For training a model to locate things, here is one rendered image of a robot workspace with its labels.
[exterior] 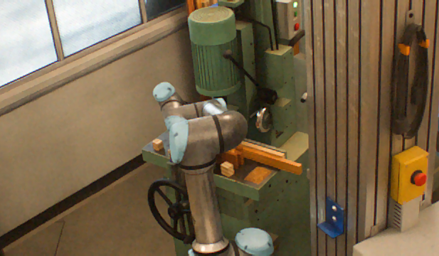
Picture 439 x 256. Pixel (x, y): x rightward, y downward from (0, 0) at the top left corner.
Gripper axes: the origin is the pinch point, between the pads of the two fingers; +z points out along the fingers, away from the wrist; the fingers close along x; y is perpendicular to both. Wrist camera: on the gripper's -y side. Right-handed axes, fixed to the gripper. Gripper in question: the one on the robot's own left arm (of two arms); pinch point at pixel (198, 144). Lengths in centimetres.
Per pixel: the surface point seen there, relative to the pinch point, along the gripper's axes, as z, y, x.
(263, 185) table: 14.4, -2.9, -26.4
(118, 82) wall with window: 73, 48, 126
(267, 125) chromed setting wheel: 18.9, 23.8, -12.2
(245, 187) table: 13.2, -6.3, -20.1
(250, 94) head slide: 6.4, 29.6, -5.7
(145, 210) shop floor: 115, -7, 93
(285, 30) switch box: -6, 55, -14
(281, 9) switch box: -13, 59, -13
